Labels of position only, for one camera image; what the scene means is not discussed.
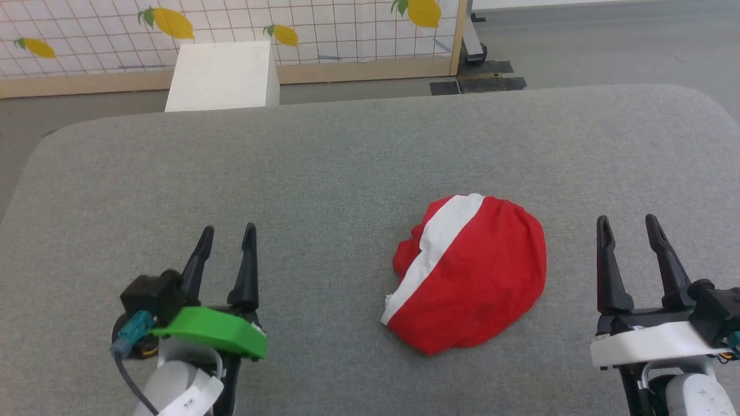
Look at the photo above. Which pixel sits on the grey fabric sofa cushion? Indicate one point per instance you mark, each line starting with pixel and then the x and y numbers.
pixel 347 190

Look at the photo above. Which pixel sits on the white rectangular box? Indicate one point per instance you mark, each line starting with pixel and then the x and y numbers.
pixel 222 78

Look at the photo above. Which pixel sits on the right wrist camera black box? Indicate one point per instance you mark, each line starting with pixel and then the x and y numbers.
pixel 717 315

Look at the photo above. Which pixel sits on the red and white garment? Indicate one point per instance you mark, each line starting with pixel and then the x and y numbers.
pixel 480 277

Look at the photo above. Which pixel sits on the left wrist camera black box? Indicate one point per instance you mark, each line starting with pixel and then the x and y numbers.
pixel 153 297

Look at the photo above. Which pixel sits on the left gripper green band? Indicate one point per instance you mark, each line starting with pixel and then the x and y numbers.
pixel 214 332

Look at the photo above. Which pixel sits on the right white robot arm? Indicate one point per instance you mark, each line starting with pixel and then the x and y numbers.
pixel 694 396

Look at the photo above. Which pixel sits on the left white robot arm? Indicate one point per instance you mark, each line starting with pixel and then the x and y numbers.
pixel 176 384

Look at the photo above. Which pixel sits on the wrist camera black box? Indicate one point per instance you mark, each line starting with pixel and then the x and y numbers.
pixel 717 315
pixel 153 297

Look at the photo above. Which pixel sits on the grey metal stand with wheel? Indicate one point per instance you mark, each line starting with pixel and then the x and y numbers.
pixel 474 40

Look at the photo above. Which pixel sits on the lemon print partition wooden frame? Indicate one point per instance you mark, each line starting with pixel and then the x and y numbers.
pixel 231 23

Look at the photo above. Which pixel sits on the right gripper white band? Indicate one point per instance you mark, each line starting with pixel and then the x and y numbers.
pixel 647 341

